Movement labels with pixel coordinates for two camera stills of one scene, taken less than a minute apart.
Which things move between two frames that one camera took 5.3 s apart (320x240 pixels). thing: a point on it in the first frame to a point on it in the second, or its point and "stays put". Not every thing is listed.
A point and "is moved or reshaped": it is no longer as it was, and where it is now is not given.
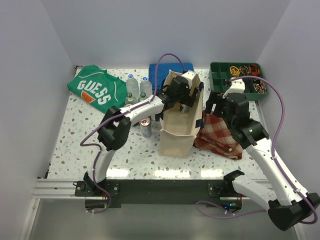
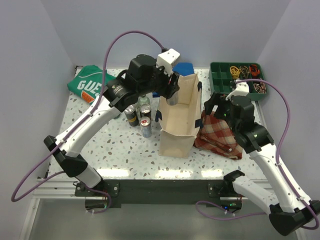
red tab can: x=184 y=108 is moved or reshaped
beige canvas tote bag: x=178 y=131 stays put
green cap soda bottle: x=142 y=97 stays put
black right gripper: x=214 y=98 stays put
